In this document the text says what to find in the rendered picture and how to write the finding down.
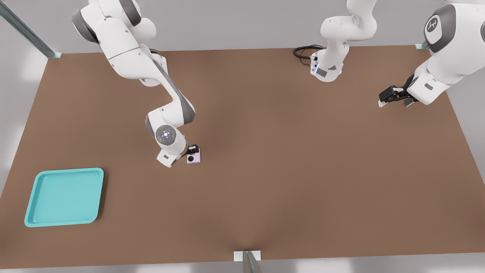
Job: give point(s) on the silver frame post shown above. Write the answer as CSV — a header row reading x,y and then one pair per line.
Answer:
x,y
422,46
26,30
248,261

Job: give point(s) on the pale lilac phone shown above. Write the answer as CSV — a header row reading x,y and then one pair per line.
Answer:
x,y
194,158

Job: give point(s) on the pale blue-green tray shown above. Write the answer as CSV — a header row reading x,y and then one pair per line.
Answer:
x,y
64,197

